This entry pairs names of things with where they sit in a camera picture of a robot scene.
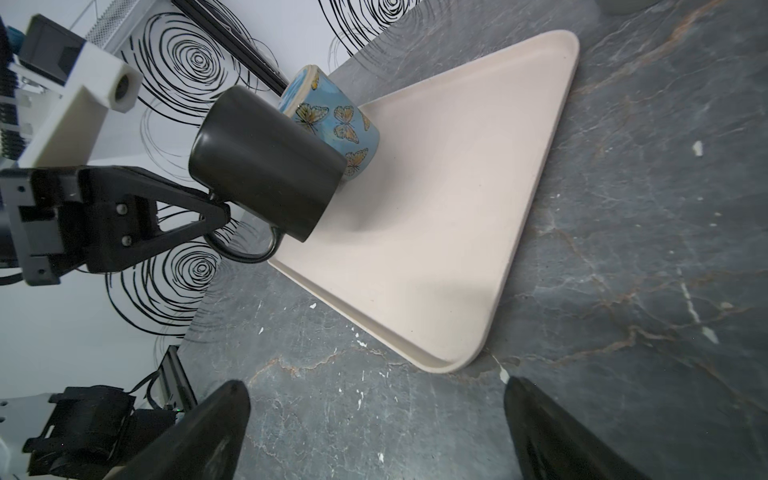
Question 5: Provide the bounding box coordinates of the blue butterfly mug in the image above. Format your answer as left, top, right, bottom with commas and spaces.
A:
278, 65, 380, 180

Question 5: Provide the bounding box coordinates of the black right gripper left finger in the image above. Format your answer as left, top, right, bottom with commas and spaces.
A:
112, 380, 251, 480

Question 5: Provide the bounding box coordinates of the black corner frame post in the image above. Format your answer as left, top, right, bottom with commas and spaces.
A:
171, 0, 288, 96

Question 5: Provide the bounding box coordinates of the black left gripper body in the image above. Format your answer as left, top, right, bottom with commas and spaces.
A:
1, 168, 87, 286

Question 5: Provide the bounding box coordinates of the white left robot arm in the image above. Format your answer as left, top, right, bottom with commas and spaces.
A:
1, 166, 231, 479

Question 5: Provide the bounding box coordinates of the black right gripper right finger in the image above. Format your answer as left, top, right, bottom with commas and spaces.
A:
504, 377, 647, 479

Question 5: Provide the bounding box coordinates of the black mug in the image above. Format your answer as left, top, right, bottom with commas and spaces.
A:
188, 86, 346, 264

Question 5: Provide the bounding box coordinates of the white wire shelf basket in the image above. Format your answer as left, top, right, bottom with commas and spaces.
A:
85, 0, 156, 54

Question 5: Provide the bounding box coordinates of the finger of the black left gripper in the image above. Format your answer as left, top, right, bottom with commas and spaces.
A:
77, 166, 231, 273

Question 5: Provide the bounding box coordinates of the beige plastic tray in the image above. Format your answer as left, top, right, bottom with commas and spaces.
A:
271, 30, 580, 374

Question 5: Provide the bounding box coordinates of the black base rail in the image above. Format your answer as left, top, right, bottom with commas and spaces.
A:
158, 345, 198, 412

